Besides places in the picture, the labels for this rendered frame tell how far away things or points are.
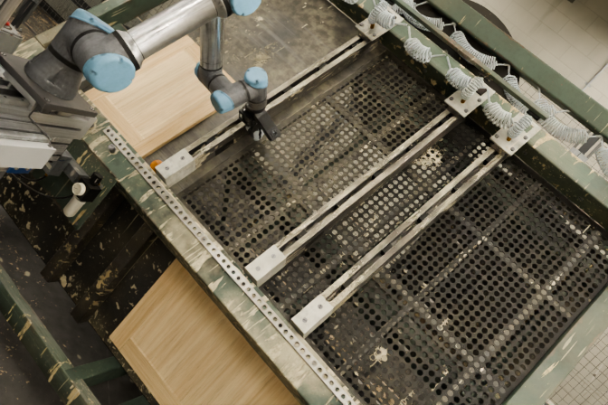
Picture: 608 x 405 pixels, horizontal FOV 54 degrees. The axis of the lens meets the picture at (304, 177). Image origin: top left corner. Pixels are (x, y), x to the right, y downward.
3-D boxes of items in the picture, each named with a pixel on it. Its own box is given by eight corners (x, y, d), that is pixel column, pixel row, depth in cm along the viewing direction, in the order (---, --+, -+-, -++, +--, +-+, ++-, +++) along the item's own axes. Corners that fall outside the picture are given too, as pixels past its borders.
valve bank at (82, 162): (-27, 133, 215) (10, 81, 211) (5, 139, 229) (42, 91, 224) (47, 230, 199) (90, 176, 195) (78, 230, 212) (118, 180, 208)
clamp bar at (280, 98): (154, 174, 215) (144, 136, 194) (382, 23, 261) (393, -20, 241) (171, 193, 212) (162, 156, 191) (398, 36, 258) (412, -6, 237)
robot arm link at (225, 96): (205, 100, 200) (233, 87, 204) (223, 120, 194) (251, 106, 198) (202, 83, 194) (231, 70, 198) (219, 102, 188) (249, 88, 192)
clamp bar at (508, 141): (285, 321, 192) (289, 296, 171) (509, 127, 238) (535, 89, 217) (307, 344, 188) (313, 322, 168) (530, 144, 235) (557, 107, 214)
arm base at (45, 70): (47, 96, 159) (69, 67, 158) (13, 60, 162) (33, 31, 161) (83, 103, 174) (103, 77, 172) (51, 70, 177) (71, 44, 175)
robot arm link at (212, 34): (186, -60, 171) (187, 80, 205) (205, -43, 165) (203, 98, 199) (223, -65, 176) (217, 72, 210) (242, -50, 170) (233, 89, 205)
